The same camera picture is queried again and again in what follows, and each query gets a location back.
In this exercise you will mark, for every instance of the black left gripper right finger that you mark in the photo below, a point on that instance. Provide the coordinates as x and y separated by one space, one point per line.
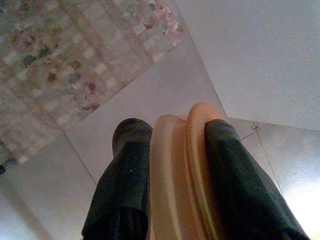
242 190

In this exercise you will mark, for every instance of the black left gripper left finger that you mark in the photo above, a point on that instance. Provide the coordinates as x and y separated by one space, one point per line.
125 180

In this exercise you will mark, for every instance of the orange plastic lidded container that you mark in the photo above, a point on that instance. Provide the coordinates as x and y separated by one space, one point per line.
175 175

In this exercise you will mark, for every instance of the floral checked floor mat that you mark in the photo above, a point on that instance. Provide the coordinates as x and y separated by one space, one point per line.
62 62

